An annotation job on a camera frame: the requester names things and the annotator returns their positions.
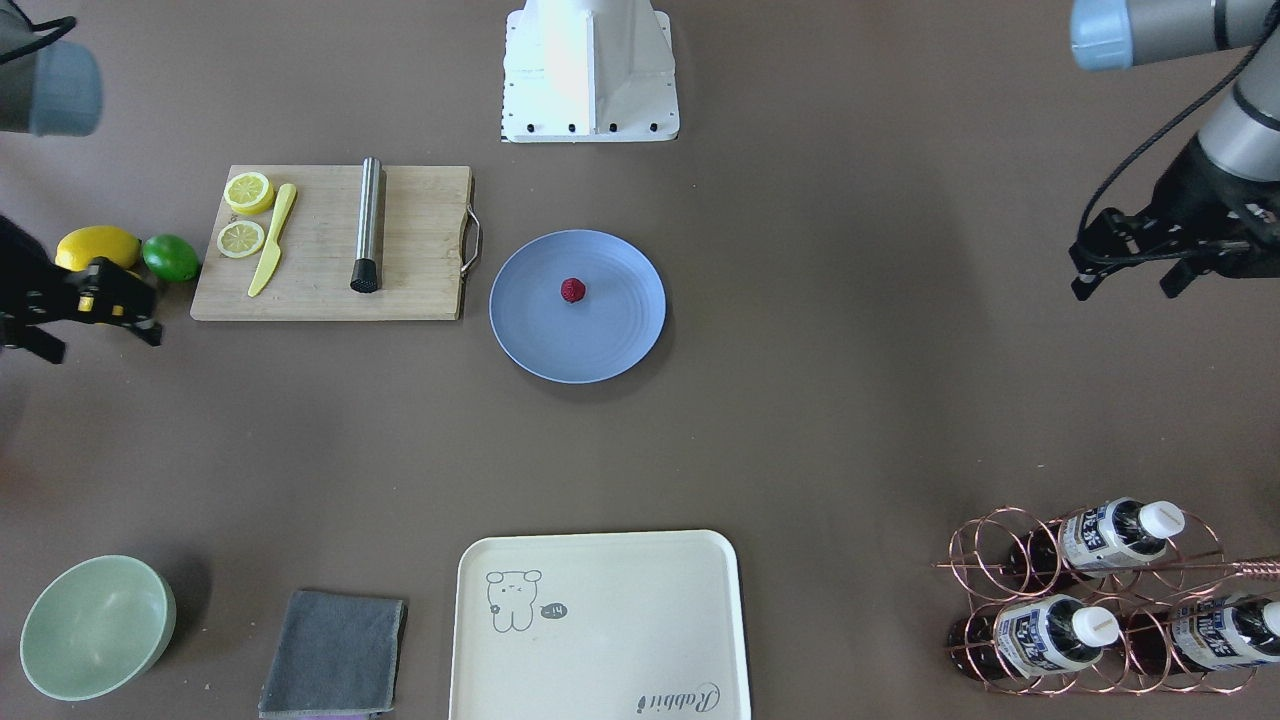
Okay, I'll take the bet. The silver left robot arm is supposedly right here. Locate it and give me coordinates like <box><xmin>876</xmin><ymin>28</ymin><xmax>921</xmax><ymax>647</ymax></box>
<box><xmin>1069</xmin><ymin>1</ymin><xmax>1279</xmax><ymax>301</ymax></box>

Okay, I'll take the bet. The copper wire bottle rack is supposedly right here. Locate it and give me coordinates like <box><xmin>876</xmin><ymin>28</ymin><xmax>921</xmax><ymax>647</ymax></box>
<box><xmin>936</xmin><ymin>506</ymin><xmax>1277</xmax><ymax>697</ymax></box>

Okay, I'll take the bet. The whole lemon upper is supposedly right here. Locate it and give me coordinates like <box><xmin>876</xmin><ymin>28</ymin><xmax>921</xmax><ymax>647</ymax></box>
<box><xmin>52</xmin><ymin>225</ymin><xmax>141</xmax><ymax>272</ymax></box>

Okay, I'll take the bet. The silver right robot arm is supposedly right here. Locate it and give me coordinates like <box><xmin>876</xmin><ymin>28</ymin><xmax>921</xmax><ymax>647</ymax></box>
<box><xmin>1</xmin><ymin>1</ymin><xmax>163</xmax><ymax>364</ymax></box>

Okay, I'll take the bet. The yellow plastic knife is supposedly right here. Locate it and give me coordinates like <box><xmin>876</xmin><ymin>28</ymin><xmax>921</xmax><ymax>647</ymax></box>
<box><xmin>247</xmin><ymin>183</ymin><xmax>298</xmax><ymax>297</ymax></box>

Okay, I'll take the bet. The drink bottle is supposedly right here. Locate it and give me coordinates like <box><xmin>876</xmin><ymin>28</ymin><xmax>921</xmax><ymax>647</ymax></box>
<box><xmin>1001</xmin><ymin>497</ymin><xmax>1187</xmax><ymax>592</ymax></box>
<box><xmin>946</xmin><ymin>594</ymin><xmax>1121</xmax><ymax>683</ymax></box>
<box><xmin>1123</xmin><ymin>593</ymin><xmax>1279</xmax><ymax>676</ymax></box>

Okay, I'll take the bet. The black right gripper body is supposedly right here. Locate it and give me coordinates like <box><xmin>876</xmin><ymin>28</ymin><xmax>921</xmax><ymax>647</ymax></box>
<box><xmin>1</xmin><ymin>217</ymin><xmax>74</xmax><ymax>346</ymax></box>

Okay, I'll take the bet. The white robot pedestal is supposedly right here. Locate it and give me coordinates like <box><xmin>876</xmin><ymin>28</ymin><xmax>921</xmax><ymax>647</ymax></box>
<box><xmin>500</xmin><ymin>1</ymin><xmax>681</xmax><ymax>143</ymax></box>

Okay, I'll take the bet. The green lime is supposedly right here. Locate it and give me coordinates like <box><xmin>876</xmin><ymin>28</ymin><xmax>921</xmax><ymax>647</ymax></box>
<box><xmin>140</xmin><ymin>234</ymin><xmax>201</xmax><ymax>283</ymax></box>

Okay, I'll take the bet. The cream rabbit tray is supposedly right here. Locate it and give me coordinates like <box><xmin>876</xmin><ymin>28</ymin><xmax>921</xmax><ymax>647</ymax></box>
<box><xmin>449</xmin><ymin>529</ymin><xmax>753</xmax><ymax>719</ymax></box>

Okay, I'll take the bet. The lemon slice at edge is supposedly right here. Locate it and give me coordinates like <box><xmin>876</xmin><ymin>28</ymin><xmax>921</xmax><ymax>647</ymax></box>
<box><xmin>223</xmin><ymin>170</ymin><xmax>276</xmax><ymax>217</ymax></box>

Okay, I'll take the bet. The lemon slice near knife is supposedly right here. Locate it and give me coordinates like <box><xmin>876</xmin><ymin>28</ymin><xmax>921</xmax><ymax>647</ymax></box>
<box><xmin>215</xmin><ymin>220</ymin><xmax>266</xmax><ymax>259</ymax></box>

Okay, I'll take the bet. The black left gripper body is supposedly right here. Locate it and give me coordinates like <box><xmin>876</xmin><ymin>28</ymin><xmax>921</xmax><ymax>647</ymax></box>
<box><xmin>1140</xmin><ymin>138</ymin><xmax>1279</xmax><ymax>279</ymax></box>

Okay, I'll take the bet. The steel muddler black tip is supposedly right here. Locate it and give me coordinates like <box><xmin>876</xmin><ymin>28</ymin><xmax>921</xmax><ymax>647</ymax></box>
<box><xmin>349</xmin><ymin>156</ymin><xmax>385</xmax><ymax>293</ymax></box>

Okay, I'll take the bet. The grey folded cloth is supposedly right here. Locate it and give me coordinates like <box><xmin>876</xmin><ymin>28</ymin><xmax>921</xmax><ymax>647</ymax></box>
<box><xmin>259</xmin><ymin>589</ymin><xmax>406</xmax><ymax>719</ymax></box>

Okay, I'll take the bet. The blue plate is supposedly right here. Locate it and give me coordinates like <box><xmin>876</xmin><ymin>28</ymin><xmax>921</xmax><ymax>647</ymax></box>
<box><xmin>489</xmin><ymin>229</ymin><xmax>667</xmax><ymax>384</ymax></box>

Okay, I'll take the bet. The whole lemon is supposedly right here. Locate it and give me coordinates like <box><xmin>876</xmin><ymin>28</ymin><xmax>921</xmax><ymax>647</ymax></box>
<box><xmin>70</xmin><ymin>261</ymin><xmax>156</xmax><ymax>324</ymax></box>
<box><xmin>52</xmin><ymin>225</ymin><xmax>141</xmax><ymax>272</ymax></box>

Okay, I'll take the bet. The wooden cutting board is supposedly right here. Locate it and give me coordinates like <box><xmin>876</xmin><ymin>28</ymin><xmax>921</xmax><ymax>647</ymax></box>
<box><xmin>189</xmin><ymin>164</ymin><xmax>477</xmax><ymax>322</ymax></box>

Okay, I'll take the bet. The whole lemon lower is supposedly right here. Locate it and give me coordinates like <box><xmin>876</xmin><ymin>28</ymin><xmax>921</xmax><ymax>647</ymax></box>
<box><xmin>70</xmin><ymin>261</ymin><xmax>156</xmax><ymax>324</ymax></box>

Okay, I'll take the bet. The green bowl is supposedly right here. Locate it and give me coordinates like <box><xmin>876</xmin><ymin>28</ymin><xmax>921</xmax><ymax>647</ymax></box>
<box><xmin>20</xmin><ymin>555</ymin><xmax>177</xmax><ymax>702</ymax></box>

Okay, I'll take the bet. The red strawberry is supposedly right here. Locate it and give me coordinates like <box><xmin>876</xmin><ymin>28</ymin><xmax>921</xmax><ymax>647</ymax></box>
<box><xmin>559</xmin><ymin>277</ymin><xmax>588</xmax><ymax>304</ymax></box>

